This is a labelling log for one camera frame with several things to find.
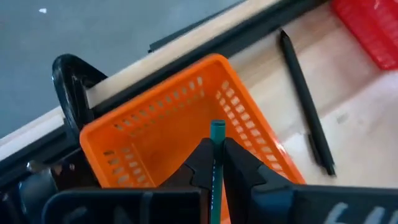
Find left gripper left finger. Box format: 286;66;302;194
160;138;215;224

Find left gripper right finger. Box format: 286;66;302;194
223;138;295;224

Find green pencil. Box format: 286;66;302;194
208;119;226;224

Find black pen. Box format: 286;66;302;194
279;28;337;177

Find orange plastic bin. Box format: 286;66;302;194
79;53;307;224

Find black table clamp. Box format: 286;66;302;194
52;53;108;138

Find red plastic bin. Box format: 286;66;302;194
330;0;398;71

